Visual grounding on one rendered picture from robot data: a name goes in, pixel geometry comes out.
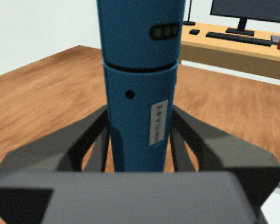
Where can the white rimmed tray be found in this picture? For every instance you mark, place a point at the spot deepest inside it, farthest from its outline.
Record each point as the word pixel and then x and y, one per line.
pixel 271 207

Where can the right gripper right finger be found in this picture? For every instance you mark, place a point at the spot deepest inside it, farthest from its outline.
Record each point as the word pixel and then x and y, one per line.
pixel 257 169

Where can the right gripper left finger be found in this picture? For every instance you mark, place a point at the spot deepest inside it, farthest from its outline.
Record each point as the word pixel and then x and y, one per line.
pixel 64 149

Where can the blue electric screwdriver barrel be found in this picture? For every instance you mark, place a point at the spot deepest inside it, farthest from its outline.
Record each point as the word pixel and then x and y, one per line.
pixel 140 46

